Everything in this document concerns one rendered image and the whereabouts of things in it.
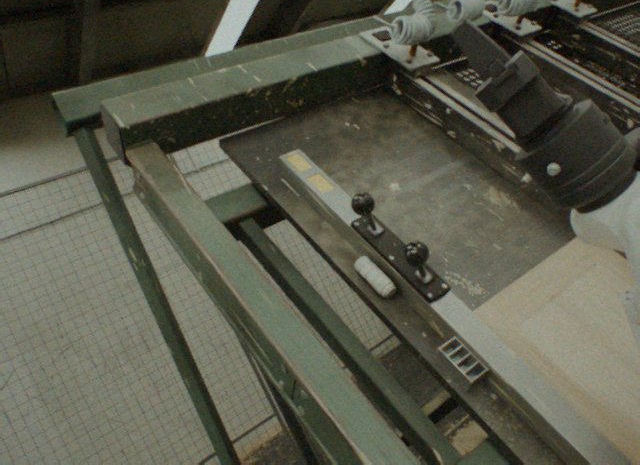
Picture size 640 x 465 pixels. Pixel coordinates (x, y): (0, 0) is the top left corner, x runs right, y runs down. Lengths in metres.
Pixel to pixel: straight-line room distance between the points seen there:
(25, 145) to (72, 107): 4.31
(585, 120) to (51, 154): 5.52
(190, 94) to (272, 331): 0.54
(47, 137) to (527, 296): 5.36
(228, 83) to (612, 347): 0.86
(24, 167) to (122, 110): 4.74
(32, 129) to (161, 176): 4.98
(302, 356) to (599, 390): 0.46
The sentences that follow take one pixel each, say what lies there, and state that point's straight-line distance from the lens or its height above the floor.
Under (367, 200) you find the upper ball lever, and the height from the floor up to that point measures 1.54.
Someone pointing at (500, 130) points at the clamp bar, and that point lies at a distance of 1.23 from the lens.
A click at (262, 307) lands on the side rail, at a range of 0.78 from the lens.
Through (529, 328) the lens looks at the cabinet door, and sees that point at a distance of 0.92.
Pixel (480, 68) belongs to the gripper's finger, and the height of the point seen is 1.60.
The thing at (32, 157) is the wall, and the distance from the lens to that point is 5.81.
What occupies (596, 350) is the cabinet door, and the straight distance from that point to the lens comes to 0.96.
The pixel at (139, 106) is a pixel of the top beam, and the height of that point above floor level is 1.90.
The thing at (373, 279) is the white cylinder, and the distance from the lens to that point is 0.87.
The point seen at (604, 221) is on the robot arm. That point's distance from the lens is 0.55.
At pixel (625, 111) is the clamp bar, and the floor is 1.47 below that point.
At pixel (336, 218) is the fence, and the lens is 0.94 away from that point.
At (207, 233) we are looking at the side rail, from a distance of 0.87.
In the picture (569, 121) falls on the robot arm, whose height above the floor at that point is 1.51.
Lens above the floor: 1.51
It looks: 2 degrees up
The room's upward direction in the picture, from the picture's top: 27 degrees counter-clockwise
